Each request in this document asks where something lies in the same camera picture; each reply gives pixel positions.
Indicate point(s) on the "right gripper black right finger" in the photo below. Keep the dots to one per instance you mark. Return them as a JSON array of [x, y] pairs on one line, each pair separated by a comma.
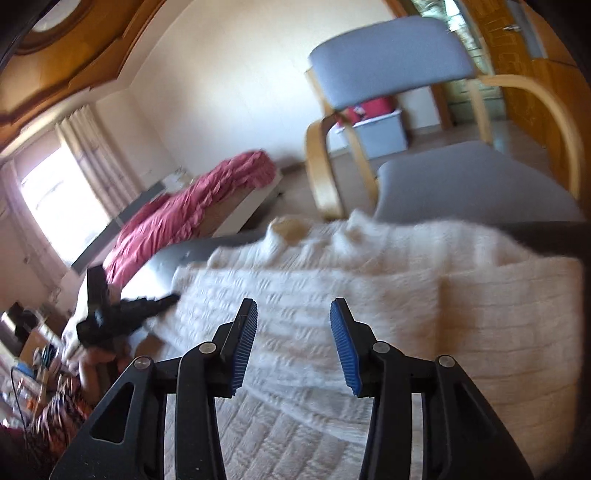
[[428, 417]]

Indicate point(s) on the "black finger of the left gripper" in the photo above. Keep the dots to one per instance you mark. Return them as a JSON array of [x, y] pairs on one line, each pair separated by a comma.
[[141, 309]]

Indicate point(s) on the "white knit sweater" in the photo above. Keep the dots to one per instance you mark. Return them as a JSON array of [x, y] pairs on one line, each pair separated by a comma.
[[513, 319]]

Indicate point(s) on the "person's left hand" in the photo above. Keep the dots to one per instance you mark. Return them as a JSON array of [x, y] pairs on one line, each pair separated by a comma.
[[89, 362]]

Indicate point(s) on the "red ruffled duvet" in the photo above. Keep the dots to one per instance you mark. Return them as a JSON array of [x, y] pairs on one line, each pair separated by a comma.
[[173, 218]]

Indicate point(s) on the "beige patterned curtain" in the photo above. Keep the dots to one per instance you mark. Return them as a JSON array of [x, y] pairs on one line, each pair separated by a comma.
[[107, 176]]

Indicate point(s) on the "grey plastic storage bin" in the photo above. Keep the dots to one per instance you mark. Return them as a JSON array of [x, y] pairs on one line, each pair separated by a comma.
[[383, 135]]

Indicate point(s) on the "red fabric storage box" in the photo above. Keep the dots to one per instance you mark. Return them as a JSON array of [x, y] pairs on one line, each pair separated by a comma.
[[368, 110]]

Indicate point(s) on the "wooden wardrobe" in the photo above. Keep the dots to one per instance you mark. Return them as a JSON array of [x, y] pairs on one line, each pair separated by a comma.
[[558, 71]]

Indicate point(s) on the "bed with white frame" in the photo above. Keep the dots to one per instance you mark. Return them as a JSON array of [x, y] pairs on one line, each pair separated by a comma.
[[222, 219]]

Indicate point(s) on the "wooden door with handle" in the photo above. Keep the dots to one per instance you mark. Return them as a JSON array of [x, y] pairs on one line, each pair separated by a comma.
[[512, 45]]

